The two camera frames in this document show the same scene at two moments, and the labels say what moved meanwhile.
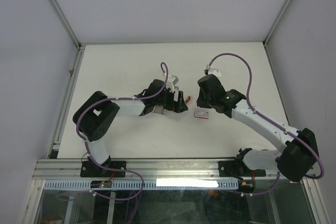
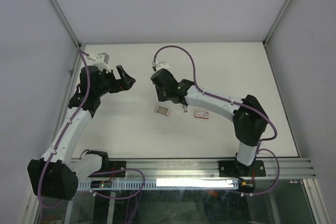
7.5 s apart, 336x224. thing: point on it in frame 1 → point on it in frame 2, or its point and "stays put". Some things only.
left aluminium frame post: [79, 45] stays put
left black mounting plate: [88, 169] stays put
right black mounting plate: [237, 168] stays put
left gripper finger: [179, 105] → [126, 81]
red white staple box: [201, 114] stays put
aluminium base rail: [70, 170] stays put
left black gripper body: [166, 100] → [108, 83]
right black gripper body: [204, 101] → [161, 95]
